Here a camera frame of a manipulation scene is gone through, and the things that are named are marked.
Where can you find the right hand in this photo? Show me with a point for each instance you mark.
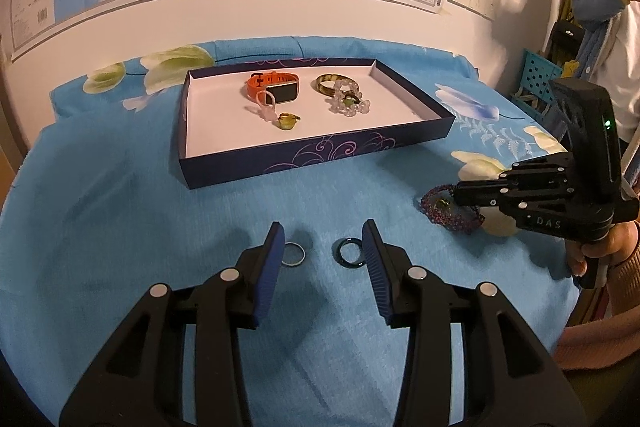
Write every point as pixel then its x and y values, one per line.
pixel 616 248

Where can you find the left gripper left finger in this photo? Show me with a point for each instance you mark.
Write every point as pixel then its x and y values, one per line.
pixel 235 298

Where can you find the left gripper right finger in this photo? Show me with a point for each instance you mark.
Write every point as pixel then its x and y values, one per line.
pixel 410 297

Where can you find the blue floral bedsheet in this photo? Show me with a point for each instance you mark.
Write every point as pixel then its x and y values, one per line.
pixel 99 212

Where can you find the tortoiseshell bangle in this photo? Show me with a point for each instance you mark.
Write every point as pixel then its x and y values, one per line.
pixel 329 84

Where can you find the blue perforated basket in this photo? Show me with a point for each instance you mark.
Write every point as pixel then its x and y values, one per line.
pixel 534 96

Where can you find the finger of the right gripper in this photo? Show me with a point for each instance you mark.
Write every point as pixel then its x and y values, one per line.
pixel 487 201
pixel 479 188

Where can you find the dark blue tray box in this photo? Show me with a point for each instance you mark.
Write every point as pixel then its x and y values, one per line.
pixel 224 136

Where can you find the orange smartwatch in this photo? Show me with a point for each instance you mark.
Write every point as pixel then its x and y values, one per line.
pixel 279 87

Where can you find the hanging blue white clothes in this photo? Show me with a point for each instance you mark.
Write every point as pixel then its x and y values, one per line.
pixel 609 56

